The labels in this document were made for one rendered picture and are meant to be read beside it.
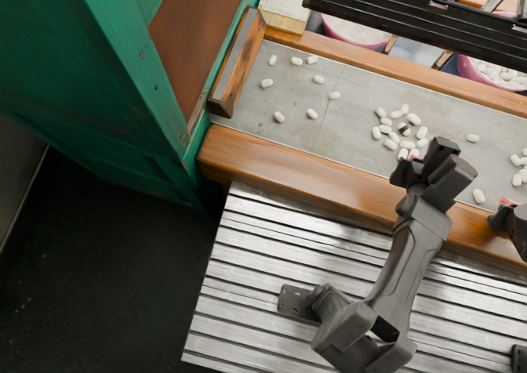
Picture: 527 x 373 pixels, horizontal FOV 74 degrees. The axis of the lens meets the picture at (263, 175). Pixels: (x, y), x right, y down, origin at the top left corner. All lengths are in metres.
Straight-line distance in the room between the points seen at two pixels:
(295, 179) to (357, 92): 0.33
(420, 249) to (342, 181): 0.36
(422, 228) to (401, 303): 0.14
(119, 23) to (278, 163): 0.55
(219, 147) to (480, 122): 0.73
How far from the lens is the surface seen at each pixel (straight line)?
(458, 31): 0.78
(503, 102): 1.19
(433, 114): 1.10
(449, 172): 0.67
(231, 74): 0.89
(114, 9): 0.45
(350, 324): 0.51
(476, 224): 1.02
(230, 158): 0.89
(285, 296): 0.93
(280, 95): 1.00
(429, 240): 0.61
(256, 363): 0.96
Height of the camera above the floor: 1.61
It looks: 74 degrees down
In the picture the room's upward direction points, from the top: 7 degrees clockwise
